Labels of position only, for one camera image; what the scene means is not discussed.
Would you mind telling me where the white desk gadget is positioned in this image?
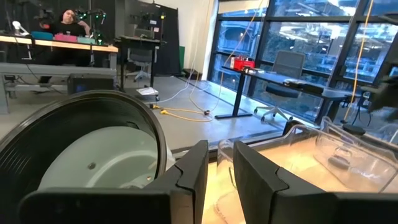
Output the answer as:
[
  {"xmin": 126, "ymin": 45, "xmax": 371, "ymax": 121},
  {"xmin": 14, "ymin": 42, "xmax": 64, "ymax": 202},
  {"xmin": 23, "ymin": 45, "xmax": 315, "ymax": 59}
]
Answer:
[{"xmin": 11, "ymin": 21, "xmax": 30, "ymax": 37}]

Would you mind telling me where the long black desk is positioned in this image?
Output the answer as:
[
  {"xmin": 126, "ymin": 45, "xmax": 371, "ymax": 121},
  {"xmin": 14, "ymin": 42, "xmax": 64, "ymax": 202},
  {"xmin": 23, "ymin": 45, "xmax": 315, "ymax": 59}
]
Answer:
[{"xmin": 214, "ymin": 65, "xmax": 354, "ymax": 126}]

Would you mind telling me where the black pegboard partition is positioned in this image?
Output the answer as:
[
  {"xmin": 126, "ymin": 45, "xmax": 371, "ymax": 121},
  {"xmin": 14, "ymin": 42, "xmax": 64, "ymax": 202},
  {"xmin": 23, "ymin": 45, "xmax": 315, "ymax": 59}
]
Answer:
[{"xmin": 114, "ymin": 0, "xmax": 182, "ymax": 77}]

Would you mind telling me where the teal storage box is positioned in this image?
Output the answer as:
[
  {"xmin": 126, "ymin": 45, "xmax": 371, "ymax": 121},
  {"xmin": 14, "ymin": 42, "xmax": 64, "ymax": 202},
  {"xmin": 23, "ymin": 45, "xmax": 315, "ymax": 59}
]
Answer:
[{"xmin": 30, "ymin": 30, "xmax": 54, "ymax": 41}]

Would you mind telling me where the yellow extension cable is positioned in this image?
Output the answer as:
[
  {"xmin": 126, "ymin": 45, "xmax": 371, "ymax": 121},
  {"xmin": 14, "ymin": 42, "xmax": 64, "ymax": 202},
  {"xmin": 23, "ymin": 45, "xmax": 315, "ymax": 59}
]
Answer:
[{"xmin": 150, "ymin": 104, "xmax": 216, "ymax": 123}]

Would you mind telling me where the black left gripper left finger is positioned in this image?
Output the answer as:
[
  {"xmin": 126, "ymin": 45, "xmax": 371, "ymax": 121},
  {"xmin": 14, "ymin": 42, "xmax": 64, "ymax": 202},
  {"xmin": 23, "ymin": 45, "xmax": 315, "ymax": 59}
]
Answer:
[{"xmin": 17, "ymin": 139, "xmax": 210, "ymax": 224}]

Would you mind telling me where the black computer case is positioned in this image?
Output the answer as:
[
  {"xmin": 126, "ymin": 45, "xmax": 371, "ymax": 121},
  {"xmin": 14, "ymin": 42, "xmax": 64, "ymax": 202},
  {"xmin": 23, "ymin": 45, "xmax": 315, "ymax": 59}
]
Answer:
[{"xmin": 67, "ymin": 73, "xmax": 116, "ymax": 95}]

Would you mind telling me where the green storage box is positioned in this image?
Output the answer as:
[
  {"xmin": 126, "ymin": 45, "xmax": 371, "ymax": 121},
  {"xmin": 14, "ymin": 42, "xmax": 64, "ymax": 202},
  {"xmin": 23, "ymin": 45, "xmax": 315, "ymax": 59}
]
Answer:
[{"xmin": 76, "ymin": 36, "xmax": 96, "ymax": 45}]

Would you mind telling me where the wooden top desk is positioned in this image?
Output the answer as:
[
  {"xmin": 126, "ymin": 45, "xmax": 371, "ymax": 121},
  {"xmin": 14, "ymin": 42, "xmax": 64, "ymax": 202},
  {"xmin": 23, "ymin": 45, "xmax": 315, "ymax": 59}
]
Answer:
[{"xmin": 0, "ymin": 34, "xmax": 119, "ymax": 114}]

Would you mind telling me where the yellow hanging cable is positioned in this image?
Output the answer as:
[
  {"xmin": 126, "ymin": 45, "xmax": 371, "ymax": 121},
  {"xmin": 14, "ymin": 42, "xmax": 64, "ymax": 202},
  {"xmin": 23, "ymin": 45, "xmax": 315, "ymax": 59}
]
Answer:
[{"xmin": 343, "ymin": 0, "xmax": 374, "ymax": 123}]

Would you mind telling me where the dark keyboard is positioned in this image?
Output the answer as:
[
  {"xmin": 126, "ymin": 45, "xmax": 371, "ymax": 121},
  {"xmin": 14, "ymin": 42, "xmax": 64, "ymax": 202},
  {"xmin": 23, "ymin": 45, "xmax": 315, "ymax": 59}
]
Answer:
[{"xmin": 282, "ymin": 78, "xmax": 325, "ymax": 95}]

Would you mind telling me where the black window frame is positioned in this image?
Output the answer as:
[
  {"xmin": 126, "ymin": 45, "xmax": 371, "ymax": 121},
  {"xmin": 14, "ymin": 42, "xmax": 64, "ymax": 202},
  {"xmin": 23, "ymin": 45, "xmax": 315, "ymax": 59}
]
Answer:
[{"xmin": 206, "ymin": 0, "xmax": 398, "ymax": 125}]

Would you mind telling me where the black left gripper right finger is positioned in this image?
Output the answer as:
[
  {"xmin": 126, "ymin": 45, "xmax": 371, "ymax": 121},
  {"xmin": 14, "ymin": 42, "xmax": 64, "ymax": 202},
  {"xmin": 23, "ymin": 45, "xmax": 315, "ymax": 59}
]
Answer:
[{"xmin": 232, "ymin": 140, "xmax": 398, "ymax": 224}]

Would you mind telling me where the grey mesh office chair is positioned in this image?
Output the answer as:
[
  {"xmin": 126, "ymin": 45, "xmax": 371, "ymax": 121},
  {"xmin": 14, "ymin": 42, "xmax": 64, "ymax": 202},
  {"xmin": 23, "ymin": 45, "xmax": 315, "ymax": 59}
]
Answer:
[{"xmin": 253, "ymin": 50, "xmax": 308, "ymax": 123}]

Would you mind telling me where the red toolbox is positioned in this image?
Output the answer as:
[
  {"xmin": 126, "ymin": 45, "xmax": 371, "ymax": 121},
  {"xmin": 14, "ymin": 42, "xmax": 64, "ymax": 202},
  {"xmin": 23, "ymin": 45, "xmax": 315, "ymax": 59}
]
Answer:
[{"xmin": 233, "ymin": 55, "xmax": 256, "ymax": 71}]

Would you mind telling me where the white paper sheet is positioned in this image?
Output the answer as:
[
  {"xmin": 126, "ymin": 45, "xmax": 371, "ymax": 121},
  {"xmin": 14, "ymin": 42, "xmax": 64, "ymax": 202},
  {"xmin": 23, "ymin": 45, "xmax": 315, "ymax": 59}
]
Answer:
[{"xmin": 136, "ymin": 86, "xmax": 160, "ymax": 97}]

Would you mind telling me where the pink storage box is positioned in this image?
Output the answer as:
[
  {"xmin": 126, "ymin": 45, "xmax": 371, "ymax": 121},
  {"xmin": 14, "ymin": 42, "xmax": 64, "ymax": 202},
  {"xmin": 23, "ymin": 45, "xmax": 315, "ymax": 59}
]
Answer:
[{"xmin": 53, "ymin": 33, "xmax": 78, "ymax": 44}]

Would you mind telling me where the robot rig with green lights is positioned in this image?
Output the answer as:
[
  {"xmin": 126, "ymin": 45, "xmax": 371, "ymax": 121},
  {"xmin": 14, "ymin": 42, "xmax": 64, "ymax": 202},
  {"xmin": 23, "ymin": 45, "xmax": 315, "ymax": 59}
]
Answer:
[{"xmin": 74, "ymin": 7, "xmax": 108, "ymax": 45}]

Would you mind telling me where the black background robot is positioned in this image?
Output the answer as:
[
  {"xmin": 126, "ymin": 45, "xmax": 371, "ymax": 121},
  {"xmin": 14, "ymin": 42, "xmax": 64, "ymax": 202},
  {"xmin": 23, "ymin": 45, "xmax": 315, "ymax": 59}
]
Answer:
[{"xmin": 34, "ymin": 8, "xmax": 57, "ymax": 30}]

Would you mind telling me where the black side table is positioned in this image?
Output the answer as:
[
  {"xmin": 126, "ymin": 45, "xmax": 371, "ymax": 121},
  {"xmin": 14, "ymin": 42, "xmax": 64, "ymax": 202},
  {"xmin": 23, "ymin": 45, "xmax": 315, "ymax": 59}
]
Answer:
[{"xmin": 114, "ymin": 35, "xmax": 167, "ymax": 91}]

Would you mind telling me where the person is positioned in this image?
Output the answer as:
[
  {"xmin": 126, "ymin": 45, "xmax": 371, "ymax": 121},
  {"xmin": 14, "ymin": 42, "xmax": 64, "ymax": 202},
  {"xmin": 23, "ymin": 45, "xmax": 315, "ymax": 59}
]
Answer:
[{"xmin": 46, "ymin": 8, "xmax": 91, "ymax": 38}]

